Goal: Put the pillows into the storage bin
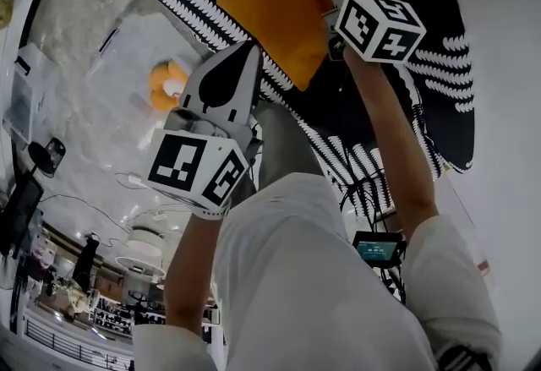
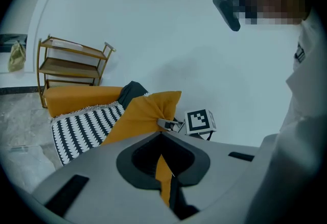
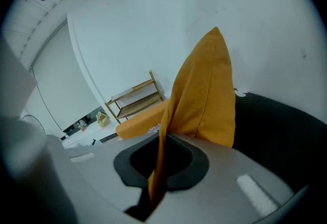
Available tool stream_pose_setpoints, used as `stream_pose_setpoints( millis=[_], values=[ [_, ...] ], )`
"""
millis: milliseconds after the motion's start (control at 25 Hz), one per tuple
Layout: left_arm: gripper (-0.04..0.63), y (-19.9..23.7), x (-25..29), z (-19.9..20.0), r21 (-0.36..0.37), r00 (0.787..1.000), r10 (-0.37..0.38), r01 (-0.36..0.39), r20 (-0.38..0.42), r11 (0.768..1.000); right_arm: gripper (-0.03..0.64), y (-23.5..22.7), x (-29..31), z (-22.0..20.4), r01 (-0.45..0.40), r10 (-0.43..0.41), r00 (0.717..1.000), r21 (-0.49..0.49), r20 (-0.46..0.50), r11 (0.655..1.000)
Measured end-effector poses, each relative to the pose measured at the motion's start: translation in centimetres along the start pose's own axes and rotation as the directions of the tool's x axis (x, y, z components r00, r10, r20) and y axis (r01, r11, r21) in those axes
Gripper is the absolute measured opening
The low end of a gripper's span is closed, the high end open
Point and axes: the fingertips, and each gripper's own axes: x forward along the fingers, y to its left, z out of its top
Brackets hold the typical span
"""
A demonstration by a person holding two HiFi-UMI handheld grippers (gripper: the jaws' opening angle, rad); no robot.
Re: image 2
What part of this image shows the olive cloth bag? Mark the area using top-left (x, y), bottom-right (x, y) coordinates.
top-left (7, 40), bottom-right (27, 72)

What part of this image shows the large square orange cushion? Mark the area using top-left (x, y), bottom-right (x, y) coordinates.
top-left (101, 90), bottom-right (182, 207)

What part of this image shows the wooden shelf rack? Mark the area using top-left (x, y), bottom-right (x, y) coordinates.
top-left (37, 34), bottom-right (117, 109)

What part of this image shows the person's white shirt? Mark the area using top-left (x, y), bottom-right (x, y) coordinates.
top-left (278, 8), bottom-right (327, 224)

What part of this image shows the black white patterned blanket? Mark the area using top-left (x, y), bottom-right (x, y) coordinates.
top-left (51, 81), bottom-right (150, 166)

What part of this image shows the orange bolster cushion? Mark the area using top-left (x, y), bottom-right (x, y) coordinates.
top-left (43, 86), bottom-right (123, 118)

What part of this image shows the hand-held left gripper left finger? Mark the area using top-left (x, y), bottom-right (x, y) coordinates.
top-left (32, 132), bottom-right (182, 224)

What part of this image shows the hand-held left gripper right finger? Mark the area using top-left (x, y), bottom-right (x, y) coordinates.
top-left (160, 132), bottom-right (263, 224)

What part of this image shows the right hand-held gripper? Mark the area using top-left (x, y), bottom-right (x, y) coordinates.
top-left (157, 108), bottom-right (218, 135)

